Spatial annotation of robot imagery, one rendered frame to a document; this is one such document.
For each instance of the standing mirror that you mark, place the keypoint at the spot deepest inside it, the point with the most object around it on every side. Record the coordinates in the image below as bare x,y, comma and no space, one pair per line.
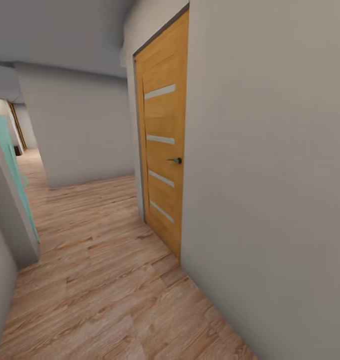
10,155

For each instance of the door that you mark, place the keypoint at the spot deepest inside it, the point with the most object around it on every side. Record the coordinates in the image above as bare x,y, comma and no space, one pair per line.
161,77

